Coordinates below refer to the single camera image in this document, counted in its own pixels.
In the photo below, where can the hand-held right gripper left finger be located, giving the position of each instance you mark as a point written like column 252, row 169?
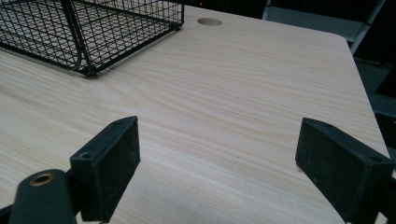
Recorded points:
column 107, row 168

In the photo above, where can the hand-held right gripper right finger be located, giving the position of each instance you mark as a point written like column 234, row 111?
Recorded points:
column 339, row 174

